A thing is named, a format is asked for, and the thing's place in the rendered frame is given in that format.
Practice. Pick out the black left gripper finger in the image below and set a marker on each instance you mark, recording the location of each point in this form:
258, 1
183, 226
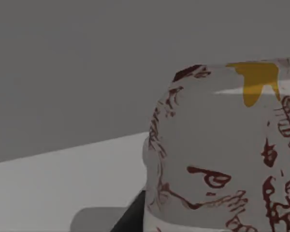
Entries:
133, 217

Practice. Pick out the white cup with red print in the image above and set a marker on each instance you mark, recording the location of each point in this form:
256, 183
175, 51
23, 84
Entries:
215, 145

